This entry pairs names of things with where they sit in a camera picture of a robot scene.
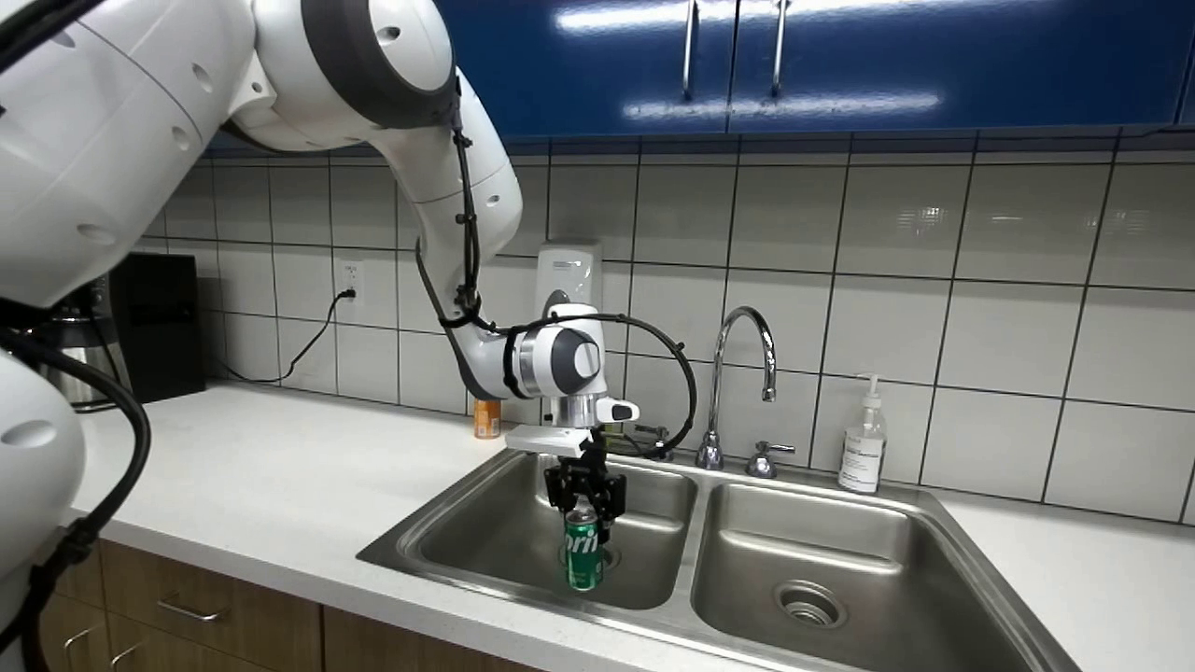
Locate white wall soap dispenser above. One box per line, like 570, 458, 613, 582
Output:
532, 242, 605, 322

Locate metal sink drain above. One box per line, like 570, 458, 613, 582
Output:
778, 575, 847, 632

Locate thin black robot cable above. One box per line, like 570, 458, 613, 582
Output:
413, 87, 703, 458

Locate green soda can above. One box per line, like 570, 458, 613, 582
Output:
561, 491, 613, 597

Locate stainless steel double sink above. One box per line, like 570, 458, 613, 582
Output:
354, 444, 1084, 672

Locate black power cord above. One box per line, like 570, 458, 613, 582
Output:
210, 286, 362, 387

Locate small orange container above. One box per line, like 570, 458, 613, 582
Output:
470, 396, 503, 444

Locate clear soap pump bottle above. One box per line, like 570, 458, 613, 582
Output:
834, 371, 891, 495

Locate blue wall cabinets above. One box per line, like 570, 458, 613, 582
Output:
201, 0, 1195, 160

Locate silver cabinet handle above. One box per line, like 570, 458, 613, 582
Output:
677, 0, 703, 104
764, 0, 795, 104

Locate chrome gooseneck faucet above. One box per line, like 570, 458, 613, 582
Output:
691, 301, 784, 474

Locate chrome faucet handle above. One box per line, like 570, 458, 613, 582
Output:
744, 435, 799, 483

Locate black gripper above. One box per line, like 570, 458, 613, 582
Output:
542, 427, 630, 554

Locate black box appliance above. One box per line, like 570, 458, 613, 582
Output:
107, 251, 210, 405

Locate wooden base cabinet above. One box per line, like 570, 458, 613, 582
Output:
23, 535, 539, 672

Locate white wall outlet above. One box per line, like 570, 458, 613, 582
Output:
333, 254, 364, 313

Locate thick black cable conduit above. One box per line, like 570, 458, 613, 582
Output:
0, 323, 157, 663

